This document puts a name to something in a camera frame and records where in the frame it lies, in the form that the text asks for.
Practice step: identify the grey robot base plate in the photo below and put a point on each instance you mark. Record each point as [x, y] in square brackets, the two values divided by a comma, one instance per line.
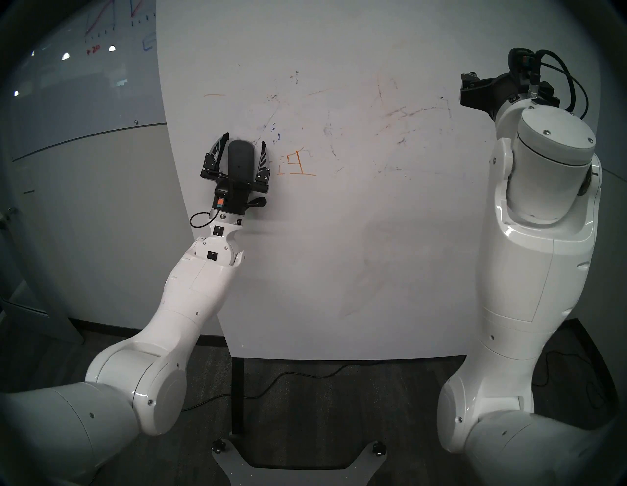
[299, 477]

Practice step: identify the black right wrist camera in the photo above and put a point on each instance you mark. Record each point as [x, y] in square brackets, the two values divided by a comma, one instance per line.
[521, 61]

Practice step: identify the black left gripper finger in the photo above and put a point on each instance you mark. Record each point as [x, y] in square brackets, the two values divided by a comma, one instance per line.
[262, 169]
[214, 159]

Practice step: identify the large white whiteboard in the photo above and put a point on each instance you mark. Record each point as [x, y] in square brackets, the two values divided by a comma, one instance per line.
[367, 245]

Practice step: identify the black base plate knob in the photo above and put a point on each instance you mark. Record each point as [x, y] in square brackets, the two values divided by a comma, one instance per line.
[218, 446]
[377, 447]

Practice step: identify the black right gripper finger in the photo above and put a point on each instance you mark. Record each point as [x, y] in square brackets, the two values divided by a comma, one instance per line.
[546, 94]
[475, 93]

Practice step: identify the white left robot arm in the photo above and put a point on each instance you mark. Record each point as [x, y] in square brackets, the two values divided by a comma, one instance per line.
[161, 333]

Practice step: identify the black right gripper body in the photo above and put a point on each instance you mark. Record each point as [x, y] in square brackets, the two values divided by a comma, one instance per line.
[508, 88]

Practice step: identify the dark grey whiteboard eraser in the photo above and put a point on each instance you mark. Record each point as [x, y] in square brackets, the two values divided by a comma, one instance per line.
[241, 161]

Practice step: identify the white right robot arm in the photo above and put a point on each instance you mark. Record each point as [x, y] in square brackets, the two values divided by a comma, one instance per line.
[524, 294]

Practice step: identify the glass wall board with writing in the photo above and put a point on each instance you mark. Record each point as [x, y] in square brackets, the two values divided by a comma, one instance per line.
[83, 88]

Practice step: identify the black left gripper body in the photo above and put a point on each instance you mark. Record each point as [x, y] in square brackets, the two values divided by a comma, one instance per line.
[240, 196]

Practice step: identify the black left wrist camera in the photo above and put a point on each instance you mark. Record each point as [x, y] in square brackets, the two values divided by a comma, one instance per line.
[223, 193]

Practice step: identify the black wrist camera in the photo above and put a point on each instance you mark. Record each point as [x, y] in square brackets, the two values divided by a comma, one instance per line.
[223, 193]
[521, 61]

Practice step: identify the black whiteboard stand post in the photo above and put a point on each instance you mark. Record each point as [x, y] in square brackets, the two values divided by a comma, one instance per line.
[237, 397]

